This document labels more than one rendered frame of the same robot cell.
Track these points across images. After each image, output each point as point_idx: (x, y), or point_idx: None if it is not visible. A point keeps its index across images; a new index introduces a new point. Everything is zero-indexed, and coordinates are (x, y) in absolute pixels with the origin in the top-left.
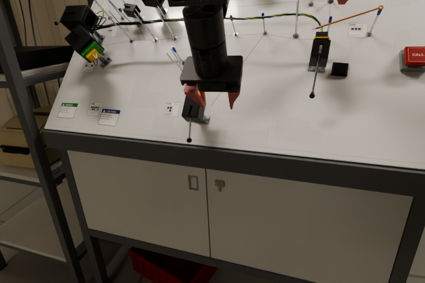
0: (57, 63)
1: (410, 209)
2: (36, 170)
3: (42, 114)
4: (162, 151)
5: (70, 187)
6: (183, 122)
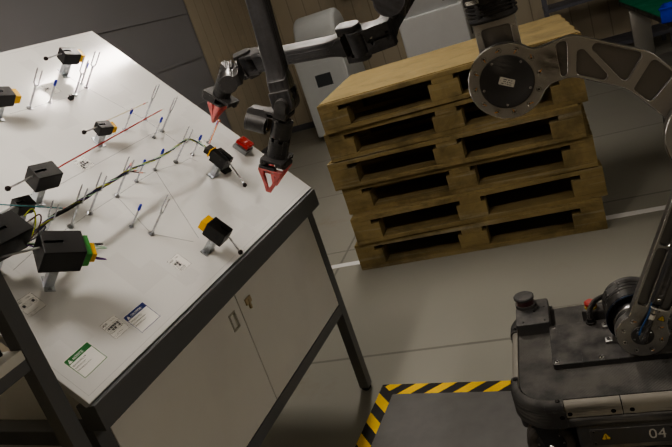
0: None
1: (311, 226)
2: None
3: None
4: (216, 295)
5: None
6: (200, 263)
